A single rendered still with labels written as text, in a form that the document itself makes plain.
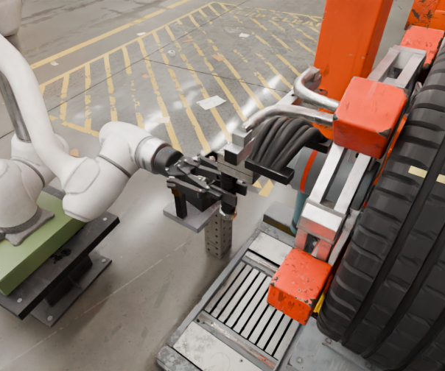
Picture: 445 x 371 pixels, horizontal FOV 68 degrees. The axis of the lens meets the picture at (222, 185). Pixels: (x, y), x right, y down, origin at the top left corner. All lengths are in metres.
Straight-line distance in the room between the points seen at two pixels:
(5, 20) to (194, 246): 1.17
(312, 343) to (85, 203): 0.85
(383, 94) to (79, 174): 0.68
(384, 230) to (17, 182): 1.15
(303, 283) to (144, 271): 1.17
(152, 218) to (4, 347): 0.83
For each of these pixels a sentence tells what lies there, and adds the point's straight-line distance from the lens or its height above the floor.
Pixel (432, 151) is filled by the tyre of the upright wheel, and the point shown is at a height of 1.11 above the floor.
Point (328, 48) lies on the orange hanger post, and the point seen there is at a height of 0.97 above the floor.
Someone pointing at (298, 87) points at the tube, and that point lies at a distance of 0.81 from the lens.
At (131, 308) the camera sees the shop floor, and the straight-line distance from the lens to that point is 1.57.
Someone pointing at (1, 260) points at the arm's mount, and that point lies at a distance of 1.41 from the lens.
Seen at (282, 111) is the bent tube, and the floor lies 1.00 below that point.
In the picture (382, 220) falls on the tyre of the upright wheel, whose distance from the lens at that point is 0.48.
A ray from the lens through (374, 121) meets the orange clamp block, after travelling 0.47.
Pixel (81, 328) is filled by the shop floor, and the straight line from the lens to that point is 1.59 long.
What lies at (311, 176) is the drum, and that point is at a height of 0.87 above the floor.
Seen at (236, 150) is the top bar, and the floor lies 0.98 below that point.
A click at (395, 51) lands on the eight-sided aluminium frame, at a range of 0.75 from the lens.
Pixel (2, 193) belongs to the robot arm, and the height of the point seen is 0.59.
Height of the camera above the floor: 1.36
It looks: 43 degrees down
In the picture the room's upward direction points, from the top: straight up
